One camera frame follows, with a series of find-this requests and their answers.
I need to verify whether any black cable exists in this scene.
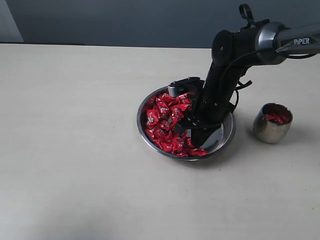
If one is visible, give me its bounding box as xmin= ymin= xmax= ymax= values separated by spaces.
xmin=219 ymin=3 xmax=318 ymax=108

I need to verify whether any red candy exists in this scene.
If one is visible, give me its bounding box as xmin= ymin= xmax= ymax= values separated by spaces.
xmin=188 ymin=148 xmax=208 ymax=157
xmin=265 ymin=114 xmax=284 ymax=125
xmin=146 ymin=109 xmax=159 ymax=128
xmin=159 ymin=93 xmax=175 ymax=104

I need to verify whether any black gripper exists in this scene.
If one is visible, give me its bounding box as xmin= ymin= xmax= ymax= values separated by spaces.
xmin=174 ymin=98 xmax=235 ymax=148

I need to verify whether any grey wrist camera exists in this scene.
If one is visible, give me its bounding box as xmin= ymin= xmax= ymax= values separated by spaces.
xmin=167 ymin=76 xmax=205 ymax=98

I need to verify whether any round steel plate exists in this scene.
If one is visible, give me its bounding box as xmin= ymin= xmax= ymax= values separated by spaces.
xmin=136 ymin=86 xmax=236 ymax=162

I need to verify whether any steel cup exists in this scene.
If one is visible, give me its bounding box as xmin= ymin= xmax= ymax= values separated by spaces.
xmin=252 ymin=103 xmax=293 ymax=144

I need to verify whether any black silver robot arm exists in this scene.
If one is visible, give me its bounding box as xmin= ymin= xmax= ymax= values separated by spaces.
xmin=171 ymin=22 xmax=320 ymax=148

